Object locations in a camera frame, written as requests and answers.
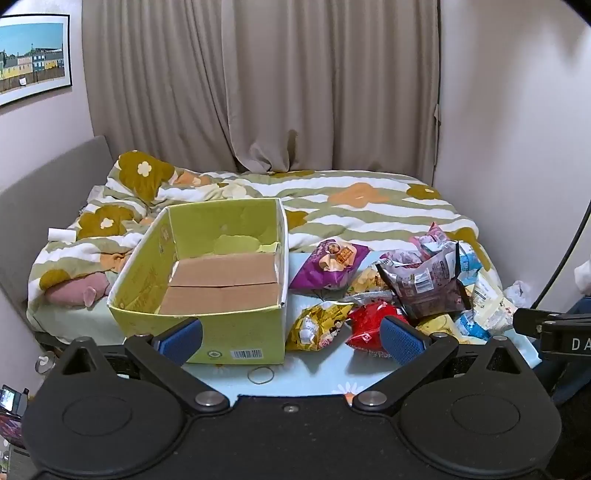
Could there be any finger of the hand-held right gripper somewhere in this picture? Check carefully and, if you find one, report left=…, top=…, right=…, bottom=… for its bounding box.
left=512, top=307, right=546, bottom=337

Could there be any beige curtain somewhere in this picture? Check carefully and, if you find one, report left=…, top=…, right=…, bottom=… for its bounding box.
left=82, top=0, right=441, bottom=175

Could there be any small blue white snack bag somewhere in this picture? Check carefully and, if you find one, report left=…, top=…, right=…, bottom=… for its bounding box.
left=455, top=309, right=490, bottom=342

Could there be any wall poster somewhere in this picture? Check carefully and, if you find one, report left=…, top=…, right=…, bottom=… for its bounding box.
left=0, top=13, right=74, bottom=108

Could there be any white plastic bag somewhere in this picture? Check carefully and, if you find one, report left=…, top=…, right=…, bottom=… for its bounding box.
left=502, top=280, right=534, bottom=308

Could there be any phone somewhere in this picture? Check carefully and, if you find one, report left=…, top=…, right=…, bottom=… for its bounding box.
left=0, top=385, right=29, bottom=414

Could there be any cream snack bag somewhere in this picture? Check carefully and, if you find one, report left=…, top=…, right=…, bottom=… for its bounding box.
left=466, top=270, right=518, bottom=333

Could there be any black cable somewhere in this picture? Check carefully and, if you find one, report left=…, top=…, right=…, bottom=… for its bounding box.
left=531, top=210, right=591, bottom=310

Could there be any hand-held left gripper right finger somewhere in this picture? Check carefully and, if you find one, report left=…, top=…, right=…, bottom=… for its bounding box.
left=353, top=316, right=532, bottom=413

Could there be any pink snack bag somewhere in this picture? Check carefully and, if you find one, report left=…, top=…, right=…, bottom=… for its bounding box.
left=410, top=222, right=455, bottom=259

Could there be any green cardboard box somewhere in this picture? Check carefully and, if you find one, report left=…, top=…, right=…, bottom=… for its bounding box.
left=107, top=198, right=290, bottom=365

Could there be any grey bed headboard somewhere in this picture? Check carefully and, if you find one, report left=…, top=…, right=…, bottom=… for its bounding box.
left=0, top=135, right=114, bottom=324

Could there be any pale chip bag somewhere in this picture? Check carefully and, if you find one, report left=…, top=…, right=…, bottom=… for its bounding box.
left=346, top=265, right=393, bottom=303

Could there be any plain yellow snack bag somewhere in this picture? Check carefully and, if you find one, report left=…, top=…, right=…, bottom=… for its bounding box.
left=416, top=314, right=467, bottom=344

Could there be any purple snack bag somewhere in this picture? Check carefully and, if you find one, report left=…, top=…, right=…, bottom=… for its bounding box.
left=289, top=239, right=371, bottom=291

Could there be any red snack bag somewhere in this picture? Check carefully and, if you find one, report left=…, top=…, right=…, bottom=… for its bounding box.
left=345, top=301, right=411, bottom=358

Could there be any dark brown snack bag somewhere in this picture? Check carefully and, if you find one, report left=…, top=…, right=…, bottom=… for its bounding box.
left=375, top=244, right=472, bottom=320

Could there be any pink plush toy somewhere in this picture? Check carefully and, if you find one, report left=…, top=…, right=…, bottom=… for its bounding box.
left=46, top=271, right=112, bottom=308

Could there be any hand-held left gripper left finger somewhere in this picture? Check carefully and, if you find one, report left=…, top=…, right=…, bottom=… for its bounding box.
left=55, top=318, right=230, bottom=413

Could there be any curtain cord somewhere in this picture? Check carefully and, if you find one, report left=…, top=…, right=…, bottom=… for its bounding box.
left=433, top=104, right=441, bottom=185

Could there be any floral striped blanket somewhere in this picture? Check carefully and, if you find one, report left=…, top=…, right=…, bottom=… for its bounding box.
left=28, top=150, right=481, bottom=324

